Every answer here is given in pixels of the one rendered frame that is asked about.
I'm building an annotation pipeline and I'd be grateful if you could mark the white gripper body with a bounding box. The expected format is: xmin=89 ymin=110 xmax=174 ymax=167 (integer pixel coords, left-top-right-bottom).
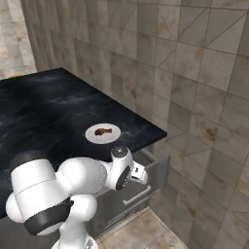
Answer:
xmin=130 ymin=167 xmax=149 ymax=186

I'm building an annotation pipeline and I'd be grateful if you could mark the grey drawer front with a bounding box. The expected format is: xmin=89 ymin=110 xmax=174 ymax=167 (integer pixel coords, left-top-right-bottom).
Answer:
xmin=87 ymin=155 xmax=171 ymax=239

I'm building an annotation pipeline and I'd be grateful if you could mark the white round plate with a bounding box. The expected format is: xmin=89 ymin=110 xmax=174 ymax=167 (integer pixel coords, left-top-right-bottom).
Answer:
xmin=85 ymin=123 xmax=122 ymax=145

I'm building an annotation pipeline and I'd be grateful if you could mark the brown piece of meat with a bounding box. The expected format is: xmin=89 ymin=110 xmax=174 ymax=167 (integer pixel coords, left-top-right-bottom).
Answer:
xmin=93 ymin=127 xmax=114 ymax=136

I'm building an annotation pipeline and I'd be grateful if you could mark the white drawer handle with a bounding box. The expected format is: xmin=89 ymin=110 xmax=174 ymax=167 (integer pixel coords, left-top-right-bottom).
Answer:
xmin=122 ymin=184 xmax=152 ymax=206

